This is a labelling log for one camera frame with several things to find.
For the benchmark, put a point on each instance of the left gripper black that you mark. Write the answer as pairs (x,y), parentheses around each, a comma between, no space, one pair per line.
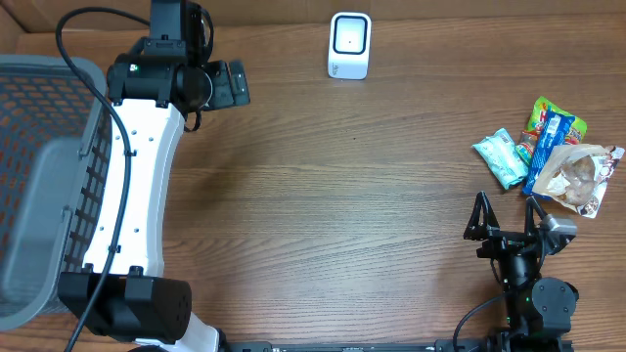
(226,96)

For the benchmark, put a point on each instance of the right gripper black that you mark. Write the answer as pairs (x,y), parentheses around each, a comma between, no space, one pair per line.
(500,241)

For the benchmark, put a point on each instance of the green Haribo candy bag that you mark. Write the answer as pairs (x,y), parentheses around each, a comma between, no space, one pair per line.
(531,133)

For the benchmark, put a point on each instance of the cookie bag brown white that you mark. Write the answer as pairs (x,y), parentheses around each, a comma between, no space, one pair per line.
(576,176)

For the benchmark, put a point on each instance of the blue snack wrapper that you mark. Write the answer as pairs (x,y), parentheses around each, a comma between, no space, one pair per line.
(555,130)

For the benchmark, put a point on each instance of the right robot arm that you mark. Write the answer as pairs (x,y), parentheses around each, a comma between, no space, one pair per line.
(539,309)

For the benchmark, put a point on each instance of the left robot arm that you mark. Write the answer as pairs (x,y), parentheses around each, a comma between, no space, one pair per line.
(156,92)

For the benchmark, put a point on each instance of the white barcode scanner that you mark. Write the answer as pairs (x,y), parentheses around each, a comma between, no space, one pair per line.
(349,46)

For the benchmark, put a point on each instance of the grey plastic shopping basket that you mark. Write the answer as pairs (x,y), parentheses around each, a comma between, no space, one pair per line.
(55,151)

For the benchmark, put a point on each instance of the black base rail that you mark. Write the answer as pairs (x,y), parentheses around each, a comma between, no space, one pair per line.
(442,345)

